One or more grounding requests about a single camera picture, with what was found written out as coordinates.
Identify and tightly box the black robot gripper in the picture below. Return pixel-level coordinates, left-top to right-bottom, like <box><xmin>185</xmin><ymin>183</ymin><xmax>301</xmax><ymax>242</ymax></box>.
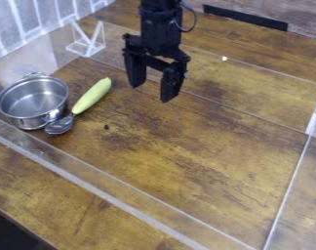
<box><xmin>124</xmin><ymin>6</ymin><xmax>190</xmax><ymax>103</ymax></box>

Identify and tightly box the green handled metal spoon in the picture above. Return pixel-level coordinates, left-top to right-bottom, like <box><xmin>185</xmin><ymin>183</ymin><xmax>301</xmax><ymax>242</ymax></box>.
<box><xmin>45</xmin><ymin>77</ymin><xmax>113</xmax><ymax>135</ymax></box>

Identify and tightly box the clear acrylic triangle stand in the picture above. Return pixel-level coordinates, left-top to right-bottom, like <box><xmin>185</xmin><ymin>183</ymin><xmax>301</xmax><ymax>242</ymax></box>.
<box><xmin>66</xmin><ymin>21</ymin><xmax>106</xmax><ymax>58</ymax></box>

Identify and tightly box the black strip on table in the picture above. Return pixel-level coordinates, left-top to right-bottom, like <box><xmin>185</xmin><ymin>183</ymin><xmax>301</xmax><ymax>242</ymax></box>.
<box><xmin>202</xmin><ymin>4</ymin><xmax>289</xmax><ymax>31</ymax></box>

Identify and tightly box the small stainless steel pot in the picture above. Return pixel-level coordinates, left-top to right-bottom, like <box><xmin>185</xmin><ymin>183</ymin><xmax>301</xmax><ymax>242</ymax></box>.
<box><xmin>0</xmin><ymin>72</ymin><xmax>70</xmax><ymax>130</ymax></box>

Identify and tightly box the clear acrylic front barrier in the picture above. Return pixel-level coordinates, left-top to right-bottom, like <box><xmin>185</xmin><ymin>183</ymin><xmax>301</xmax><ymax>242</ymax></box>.
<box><xmin>0</xmin><ymin>120</ymin><xmax>256</xmax><ymax>250</ymax></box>

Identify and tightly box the clear acrylic barrier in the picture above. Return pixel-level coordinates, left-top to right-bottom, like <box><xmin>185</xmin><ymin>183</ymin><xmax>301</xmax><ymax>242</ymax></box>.
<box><xmin>264</xmin><ymin>107</ymin><xmax>316</xmax><ymax>250</ymax></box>
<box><xmin>0</xmin><ymin>120</ymin><xmax>256</xmax><ymax>250</ymax></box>

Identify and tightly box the clear acrylic right barrier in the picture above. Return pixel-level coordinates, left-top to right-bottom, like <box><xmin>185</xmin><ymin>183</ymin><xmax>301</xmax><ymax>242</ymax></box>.
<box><xmin>264</xmin><ymin>107</ymin><xmax>316</xmax><ymax>250</ymax></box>

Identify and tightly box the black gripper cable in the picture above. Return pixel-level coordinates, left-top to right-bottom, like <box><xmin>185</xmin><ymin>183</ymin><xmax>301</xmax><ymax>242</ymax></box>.
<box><xmin>172</xmin><ymin>0</ymin><xmax>198</xmax><ymax>33</ymax></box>

